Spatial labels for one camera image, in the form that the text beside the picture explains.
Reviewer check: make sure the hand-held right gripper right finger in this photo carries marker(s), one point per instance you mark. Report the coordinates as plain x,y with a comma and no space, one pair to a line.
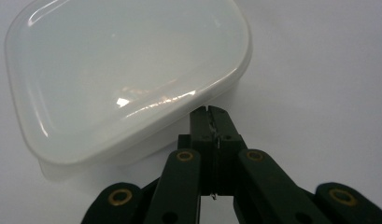
227,149

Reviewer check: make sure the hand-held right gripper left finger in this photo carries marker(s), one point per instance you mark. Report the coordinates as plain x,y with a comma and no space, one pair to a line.
199,146

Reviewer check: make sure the white plastic container with lid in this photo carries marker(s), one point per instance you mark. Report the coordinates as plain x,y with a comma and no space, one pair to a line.
123,77

